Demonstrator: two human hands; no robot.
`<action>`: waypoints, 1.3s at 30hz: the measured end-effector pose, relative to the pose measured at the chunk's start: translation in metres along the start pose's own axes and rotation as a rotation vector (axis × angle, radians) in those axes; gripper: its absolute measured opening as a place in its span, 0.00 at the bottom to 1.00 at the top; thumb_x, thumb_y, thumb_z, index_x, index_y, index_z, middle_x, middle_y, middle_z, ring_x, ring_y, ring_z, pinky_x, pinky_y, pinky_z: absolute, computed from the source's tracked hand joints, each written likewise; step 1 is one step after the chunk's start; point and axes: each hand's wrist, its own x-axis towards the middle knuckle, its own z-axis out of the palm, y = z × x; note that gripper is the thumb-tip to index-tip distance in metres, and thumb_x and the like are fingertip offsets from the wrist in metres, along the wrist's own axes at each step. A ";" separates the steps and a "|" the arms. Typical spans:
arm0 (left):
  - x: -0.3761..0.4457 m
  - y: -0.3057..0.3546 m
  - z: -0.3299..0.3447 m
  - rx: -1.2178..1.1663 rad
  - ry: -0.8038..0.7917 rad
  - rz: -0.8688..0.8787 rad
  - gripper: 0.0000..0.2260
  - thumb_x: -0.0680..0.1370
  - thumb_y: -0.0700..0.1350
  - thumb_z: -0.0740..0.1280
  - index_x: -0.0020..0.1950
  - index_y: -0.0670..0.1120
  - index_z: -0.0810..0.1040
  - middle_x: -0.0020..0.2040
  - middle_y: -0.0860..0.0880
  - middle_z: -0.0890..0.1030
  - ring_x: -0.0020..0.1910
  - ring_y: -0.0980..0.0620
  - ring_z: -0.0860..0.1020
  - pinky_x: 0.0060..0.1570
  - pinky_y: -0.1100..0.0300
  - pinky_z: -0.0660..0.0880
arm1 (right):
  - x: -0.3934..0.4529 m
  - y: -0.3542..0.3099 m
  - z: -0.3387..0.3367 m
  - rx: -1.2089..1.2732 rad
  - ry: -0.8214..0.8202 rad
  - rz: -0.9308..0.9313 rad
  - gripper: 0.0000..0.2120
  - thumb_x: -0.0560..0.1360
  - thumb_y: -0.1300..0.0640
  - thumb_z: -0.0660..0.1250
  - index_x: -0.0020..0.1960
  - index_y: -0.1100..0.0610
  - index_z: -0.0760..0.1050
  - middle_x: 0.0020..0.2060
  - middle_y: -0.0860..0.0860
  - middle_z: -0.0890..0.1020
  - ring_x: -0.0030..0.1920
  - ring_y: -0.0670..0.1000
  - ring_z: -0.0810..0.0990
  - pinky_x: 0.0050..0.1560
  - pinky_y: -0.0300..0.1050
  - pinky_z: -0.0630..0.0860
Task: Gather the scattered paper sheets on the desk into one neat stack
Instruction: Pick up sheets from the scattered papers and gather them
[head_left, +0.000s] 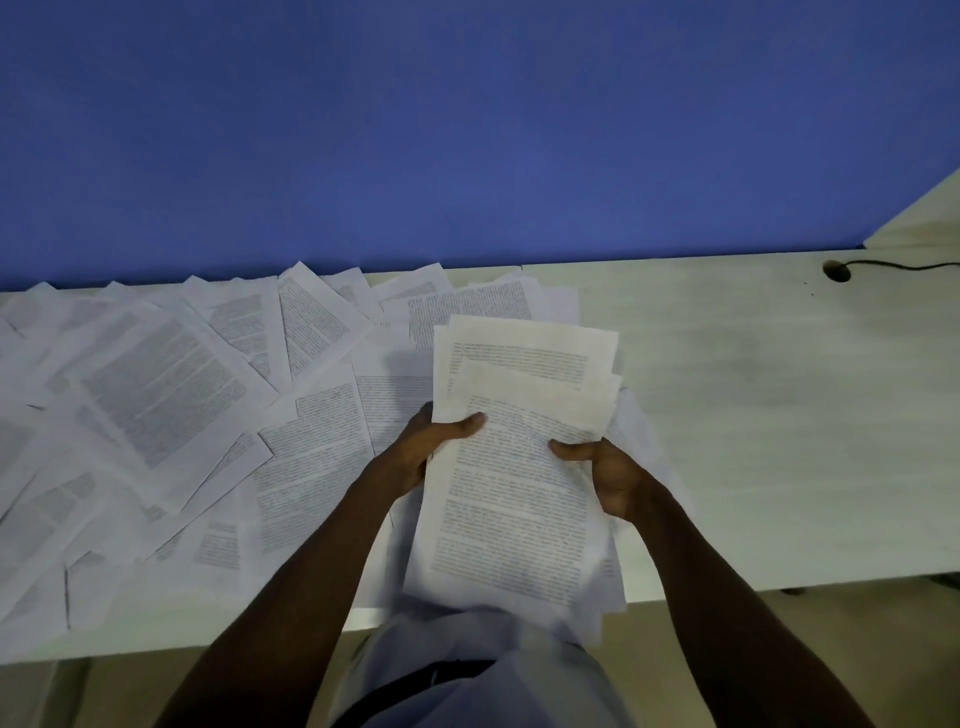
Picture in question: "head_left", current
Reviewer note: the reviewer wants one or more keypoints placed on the person's left hand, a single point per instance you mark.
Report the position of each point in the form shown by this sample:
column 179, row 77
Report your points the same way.
column 409, row 457

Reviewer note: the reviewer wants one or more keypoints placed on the person's right hand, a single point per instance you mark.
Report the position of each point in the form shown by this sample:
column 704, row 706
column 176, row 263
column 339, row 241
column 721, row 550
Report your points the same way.
column 619, row 480

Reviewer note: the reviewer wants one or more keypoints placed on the neat stack of printed sheets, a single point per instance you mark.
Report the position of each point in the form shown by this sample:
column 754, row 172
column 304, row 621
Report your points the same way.
column 510, row 517

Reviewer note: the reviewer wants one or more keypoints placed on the spread of printed papers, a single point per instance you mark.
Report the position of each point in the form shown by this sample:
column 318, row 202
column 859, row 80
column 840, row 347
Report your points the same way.
column 165, row 390

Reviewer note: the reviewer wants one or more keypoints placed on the person's right forearm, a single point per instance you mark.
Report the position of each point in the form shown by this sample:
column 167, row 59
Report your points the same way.
column 742, row 630

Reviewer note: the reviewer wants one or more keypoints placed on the person's left forearm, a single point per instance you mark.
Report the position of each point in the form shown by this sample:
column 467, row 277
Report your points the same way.
column 285, row 622

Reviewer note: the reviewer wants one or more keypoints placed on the white shirt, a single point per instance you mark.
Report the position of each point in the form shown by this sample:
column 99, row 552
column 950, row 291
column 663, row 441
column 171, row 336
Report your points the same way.
column 525, row 675

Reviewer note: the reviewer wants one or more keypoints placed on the black office chair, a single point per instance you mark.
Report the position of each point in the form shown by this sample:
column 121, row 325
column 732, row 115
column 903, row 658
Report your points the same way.
column 946, row 581

